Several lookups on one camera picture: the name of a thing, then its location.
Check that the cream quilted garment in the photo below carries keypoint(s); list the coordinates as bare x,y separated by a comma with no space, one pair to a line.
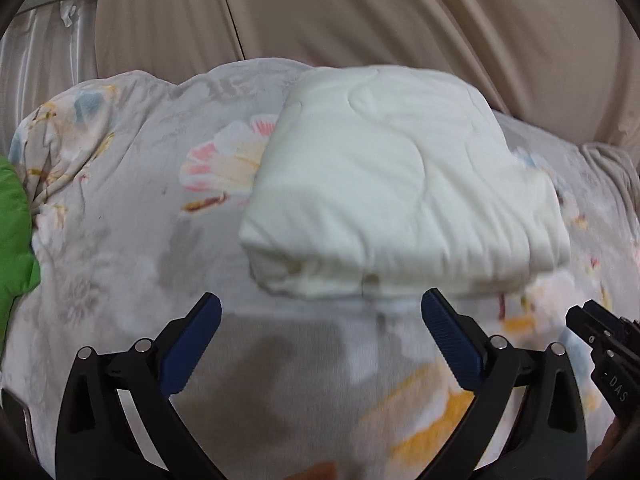
395,180

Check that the beige curtain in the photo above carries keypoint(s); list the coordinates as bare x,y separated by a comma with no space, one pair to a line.
400,20

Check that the floral grey blanket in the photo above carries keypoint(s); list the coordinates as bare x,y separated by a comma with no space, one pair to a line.
150,210

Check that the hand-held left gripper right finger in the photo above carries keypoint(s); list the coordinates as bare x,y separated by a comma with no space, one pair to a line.
452,345

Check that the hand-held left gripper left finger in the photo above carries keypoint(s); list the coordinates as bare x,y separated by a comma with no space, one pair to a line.
192,345

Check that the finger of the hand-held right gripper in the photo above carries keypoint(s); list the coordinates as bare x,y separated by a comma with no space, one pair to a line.
602,312
582,327

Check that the dark flat device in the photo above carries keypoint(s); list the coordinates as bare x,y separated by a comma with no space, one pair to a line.
17,412

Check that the person's right forearm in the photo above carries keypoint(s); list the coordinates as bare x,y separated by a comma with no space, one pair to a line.
607,442

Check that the shiny grey curtain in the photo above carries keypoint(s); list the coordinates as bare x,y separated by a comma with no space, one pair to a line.
45,40

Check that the green cloth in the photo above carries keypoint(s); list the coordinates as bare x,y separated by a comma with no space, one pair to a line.
12,230

